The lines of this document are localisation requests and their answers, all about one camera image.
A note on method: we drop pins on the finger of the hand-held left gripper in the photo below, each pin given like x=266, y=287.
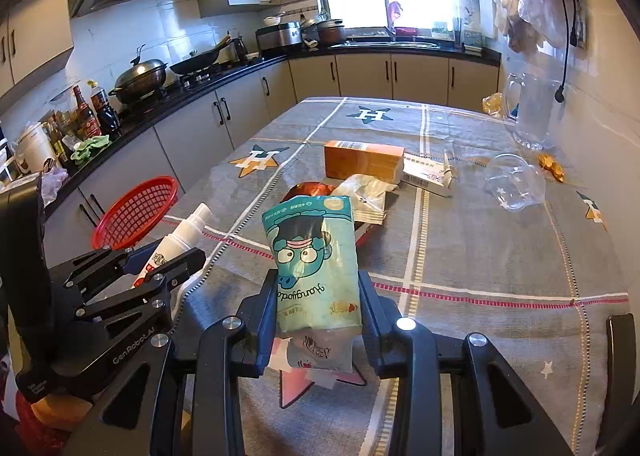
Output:
x=100, y=260
x=185, y=262

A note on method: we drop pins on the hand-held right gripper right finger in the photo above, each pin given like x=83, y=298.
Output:
x=372, y=326

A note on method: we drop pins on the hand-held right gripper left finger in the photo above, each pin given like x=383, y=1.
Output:
x=261, y=321

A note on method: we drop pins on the white spray bottle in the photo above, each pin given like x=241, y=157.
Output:
x=175, y=241

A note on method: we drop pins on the red plastic basket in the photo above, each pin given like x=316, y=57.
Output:
x=137, y=208

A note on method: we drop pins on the light green tissue pack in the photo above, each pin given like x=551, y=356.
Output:
x=312, y=266

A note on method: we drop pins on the white medicine box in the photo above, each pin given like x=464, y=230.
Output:
x=425, y=171

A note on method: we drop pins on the orange medicine box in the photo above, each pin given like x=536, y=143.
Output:
x=362, y=161

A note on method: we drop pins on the white ointment tube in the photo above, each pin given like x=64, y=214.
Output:
x=449, y=169

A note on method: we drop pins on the green cloth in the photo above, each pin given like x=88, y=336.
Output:
x=90, y=147

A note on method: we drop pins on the grey printed tablecloth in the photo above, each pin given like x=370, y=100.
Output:
x=475, y=246

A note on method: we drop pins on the white paper wrapper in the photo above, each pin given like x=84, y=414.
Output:
x=367, y=196

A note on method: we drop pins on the white rice cooker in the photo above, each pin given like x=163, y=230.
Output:
x=32, y=146

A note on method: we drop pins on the red floral snack wrapper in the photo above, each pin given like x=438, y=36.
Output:
x=310, y=190

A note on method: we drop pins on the beige base cabinets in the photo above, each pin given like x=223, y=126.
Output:
x=200, y=116

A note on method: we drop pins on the row of sauce bottles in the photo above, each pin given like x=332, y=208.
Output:
x=95, y=111

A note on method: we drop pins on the wok with metal lid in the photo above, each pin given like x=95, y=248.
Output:
x=137, y=79

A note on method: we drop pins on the black frying pan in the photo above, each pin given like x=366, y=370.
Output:
x=197, y=62

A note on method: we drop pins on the clear plastic cup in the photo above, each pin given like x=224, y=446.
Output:
x=515, y=181

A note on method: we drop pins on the orange peel pieces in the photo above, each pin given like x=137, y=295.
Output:
x=550, y=167

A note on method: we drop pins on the silver rice cooker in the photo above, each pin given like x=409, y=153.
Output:
x=279, y=36

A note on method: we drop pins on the black chair back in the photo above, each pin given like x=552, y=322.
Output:
x=620, y=376

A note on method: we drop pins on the yellow plastic bag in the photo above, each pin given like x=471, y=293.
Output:
x=494, y=105

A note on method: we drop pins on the glass pitcher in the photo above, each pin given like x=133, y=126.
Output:
x=532, y=111

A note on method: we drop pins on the dark cooking pot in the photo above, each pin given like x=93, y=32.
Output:
x=331, y=32

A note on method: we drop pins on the black kitchen countertop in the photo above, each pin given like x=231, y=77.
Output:
x=425, y=50

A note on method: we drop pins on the beige wall cabinets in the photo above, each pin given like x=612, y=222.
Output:
x=40, y=31

